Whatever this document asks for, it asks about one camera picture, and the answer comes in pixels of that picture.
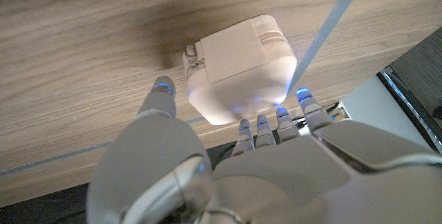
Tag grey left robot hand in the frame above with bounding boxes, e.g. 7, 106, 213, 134
86, 75, 442, 224

